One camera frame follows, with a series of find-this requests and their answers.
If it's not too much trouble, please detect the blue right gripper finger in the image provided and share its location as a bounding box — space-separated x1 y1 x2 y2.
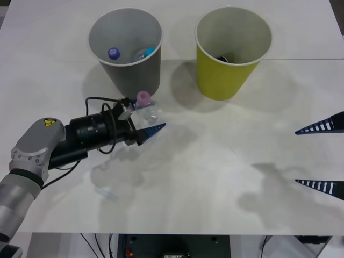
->
295 178 344 201
294 111 344 136

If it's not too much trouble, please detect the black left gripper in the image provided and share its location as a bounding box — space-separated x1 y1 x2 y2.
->
106 97 167 147

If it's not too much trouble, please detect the clear bottle with pink cap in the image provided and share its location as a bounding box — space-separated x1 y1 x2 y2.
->
132 90 162 133

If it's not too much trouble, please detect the grey plastic bin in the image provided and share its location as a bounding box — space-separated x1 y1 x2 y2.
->
88 7 164 101

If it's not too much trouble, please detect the clear bottle with blue cap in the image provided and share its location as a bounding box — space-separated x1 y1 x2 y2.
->
133 47 156 63

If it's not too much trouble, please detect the bottle with purple cap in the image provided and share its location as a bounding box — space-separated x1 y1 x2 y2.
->
107 47 121 61

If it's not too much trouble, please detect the yellow-green plastic bin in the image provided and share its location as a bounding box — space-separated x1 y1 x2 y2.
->
195 5 273 102

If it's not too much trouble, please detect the black robot torso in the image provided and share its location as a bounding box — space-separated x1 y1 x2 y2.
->
118 233 232 258

